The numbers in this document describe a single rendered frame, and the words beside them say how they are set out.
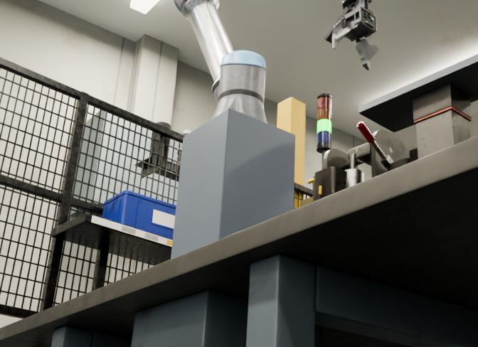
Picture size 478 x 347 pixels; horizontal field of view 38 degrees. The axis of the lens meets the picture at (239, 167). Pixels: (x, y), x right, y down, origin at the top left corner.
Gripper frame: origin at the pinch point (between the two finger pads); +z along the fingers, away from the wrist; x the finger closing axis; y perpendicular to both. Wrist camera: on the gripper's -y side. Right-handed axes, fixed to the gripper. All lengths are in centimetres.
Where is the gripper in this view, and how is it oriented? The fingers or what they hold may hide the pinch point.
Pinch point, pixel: (349, 61)
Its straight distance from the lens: 202.1
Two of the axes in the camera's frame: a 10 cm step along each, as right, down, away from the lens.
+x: 7.6, 3.1, 5.7
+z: -0.6, 9.1, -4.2
